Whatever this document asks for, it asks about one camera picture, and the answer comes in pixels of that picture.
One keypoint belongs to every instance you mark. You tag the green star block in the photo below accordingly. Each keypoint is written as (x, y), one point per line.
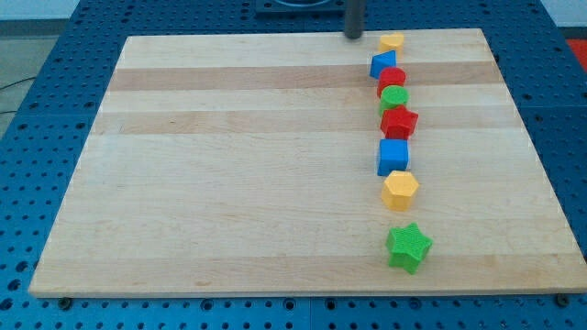
(407, 247)

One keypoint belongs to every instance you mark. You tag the yellow hexagon block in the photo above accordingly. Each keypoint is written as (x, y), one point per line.
(399, 190)

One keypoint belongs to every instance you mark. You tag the red circle block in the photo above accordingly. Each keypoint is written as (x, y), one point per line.
(390, 76)

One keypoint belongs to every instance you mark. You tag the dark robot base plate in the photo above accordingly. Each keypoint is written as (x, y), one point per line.
(298, 8)

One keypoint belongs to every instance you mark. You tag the yellow heart block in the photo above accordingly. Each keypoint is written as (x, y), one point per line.
(393, 41)

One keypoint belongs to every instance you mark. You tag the light wooden board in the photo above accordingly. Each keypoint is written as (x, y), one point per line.
(245, 165)

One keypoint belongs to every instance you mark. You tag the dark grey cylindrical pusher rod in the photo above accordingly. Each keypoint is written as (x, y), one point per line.
(354, 18)

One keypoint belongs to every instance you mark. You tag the red star block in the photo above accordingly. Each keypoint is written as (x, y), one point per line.
(398, 123)

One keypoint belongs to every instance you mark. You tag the green circle block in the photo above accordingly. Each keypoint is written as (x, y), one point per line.
(391, 97)

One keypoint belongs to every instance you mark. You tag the blue cube block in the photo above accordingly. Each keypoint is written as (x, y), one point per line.
(393, 156)

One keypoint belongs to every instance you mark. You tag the blue triangle block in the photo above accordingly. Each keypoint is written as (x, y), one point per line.
(382, 61)

